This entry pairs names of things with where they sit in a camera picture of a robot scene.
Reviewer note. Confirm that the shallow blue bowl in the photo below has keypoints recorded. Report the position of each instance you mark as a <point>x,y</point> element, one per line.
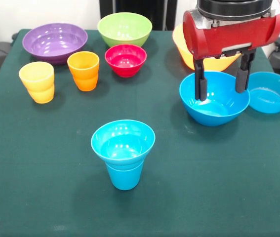
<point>268,98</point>

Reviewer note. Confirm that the blue cup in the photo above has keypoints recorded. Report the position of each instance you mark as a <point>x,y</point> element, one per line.
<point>126,179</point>

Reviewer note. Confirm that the large yellow bowl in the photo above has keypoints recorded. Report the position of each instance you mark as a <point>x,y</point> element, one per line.
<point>218,64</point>

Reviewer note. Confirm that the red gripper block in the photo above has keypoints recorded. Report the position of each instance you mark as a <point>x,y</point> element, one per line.
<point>228,37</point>

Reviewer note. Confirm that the dark green tablecloth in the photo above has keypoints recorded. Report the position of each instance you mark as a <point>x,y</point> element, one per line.
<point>55,185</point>

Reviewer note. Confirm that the green bowl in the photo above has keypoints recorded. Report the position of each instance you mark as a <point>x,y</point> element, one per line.
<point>125,32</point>

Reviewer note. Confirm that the orange cup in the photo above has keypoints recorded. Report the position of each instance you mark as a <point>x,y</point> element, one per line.
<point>83,76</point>

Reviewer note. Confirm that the small ribbed teal bowl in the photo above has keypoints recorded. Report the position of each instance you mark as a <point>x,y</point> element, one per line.
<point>123,145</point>

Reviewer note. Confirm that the large blue bowl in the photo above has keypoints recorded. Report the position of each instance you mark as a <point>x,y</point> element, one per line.
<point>216,111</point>

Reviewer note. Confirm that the pink red bowl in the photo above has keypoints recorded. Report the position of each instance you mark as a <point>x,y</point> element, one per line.
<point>126,61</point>

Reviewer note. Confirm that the yellow cup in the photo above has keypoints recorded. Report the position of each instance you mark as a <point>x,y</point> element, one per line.
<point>39,86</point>

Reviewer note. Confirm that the purple bowl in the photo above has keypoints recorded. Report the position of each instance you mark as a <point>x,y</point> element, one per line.
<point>55,49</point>

